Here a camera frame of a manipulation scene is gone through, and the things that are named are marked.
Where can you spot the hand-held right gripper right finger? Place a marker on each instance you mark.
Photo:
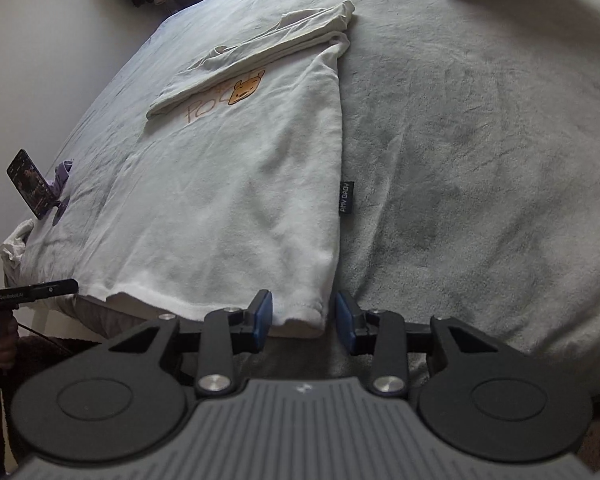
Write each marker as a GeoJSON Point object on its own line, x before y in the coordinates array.
{"type": "Point", "coordinates": [344, 320]}

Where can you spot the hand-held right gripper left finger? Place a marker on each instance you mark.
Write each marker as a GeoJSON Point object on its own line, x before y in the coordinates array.
{"type": "Point", "coordinates": [264, 317]}

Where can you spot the cream printed hoodie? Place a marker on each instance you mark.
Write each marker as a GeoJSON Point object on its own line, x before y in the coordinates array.
{"type": "Point", "coordinates": [220, 185]}

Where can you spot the person's left hand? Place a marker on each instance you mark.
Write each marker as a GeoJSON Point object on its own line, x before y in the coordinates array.
{"type": "Point", "coordinates": [11, 340]}

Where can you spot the white crumpled cloth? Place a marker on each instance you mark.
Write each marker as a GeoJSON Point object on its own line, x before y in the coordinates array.
{"type": "Point", "coordinates": [15, 245]}

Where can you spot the black smartphone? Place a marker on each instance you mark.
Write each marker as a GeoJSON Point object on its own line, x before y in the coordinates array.
{"type": "Point", "coordinates": [27, 182]}

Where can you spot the purple cloth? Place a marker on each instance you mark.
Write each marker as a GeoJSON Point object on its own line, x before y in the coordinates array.
{"type": "Point", "coordinates": [62, 172]}

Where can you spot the grey bed blanket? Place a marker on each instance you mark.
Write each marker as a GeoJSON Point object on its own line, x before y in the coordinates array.
{"type": "Point", "coordinates": [455, 135]}

